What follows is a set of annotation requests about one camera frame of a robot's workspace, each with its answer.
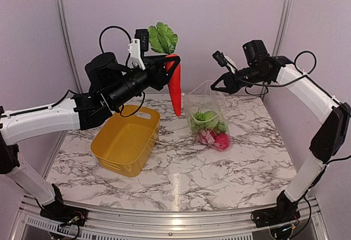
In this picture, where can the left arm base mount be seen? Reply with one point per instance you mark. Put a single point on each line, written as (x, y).
(67, 215)

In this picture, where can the orange carrot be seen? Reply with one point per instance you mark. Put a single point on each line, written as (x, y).
(175, 91)

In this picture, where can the green apple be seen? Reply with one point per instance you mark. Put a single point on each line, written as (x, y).
(210, 116)

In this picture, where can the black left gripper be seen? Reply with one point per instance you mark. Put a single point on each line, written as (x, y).
(156, 66)

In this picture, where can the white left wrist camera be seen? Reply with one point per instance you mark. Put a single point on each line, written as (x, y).
(137, 47)

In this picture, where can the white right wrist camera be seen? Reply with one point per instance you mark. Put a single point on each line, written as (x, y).
(225, 61)

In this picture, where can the green grape bunch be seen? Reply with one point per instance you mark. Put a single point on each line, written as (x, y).
(198, 121)

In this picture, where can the clear zip top bag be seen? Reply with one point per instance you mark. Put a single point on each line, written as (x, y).
(204, 99)

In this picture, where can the yellow plastic basket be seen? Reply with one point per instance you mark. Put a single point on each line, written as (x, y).
(123, 145)

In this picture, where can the left aluminium frame post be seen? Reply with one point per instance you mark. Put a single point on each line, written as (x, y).
(67, 45)

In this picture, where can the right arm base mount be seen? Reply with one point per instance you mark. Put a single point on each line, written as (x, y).
(270, 217)

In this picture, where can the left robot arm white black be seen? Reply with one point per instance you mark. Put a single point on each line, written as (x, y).
(20, 125)

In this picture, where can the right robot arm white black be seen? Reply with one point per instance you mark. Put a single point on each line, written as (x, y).
(334, 116)

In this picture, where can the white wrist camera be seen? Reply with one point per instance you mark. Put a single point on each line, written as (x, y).
(137, 47)
(225, 61)

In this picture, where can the red apple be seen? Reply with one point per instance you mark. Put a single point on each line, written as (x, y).
(222, 142)
(207, 137)

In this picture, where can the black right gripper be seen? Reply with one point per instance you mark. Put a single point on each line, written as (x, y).
(231, 87)

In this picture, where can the front aluminium rail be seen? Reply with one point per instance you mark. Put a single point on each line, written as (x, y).
(114, 223)

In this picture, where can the green bitter gourd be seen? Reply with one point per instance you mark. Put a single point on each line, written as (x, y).
(222, 127)

